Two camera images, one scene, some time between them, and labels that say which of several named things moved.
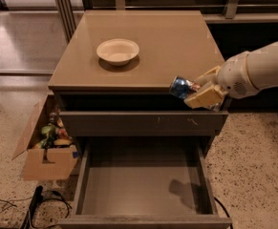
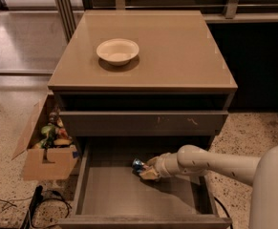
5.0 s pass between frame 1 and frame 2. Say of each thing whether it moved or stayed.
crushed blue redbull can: moved
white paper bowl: stayed
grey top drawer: stayed
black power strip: stayed
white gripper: moved
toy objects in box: stayed
